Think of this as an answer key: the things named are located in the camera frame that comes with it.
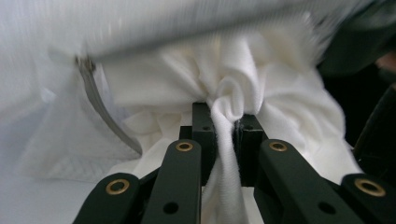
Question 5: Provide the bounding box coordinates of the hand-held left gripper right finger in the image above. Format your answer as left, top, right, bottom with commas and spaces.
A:
233, 113, 365, 224

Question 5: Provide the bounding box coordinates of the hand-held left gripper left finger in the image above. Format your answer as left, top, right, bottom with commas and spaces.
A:
141, 102, 218, 224

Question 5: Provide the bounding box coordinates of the white knit garment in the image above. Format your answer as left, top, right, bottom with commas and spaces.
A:
104, 18, 363, 224

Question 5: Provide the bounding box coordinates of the white mesh laundry bag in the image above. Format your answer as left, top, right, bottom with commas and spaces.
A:
0, 0, 375, 185

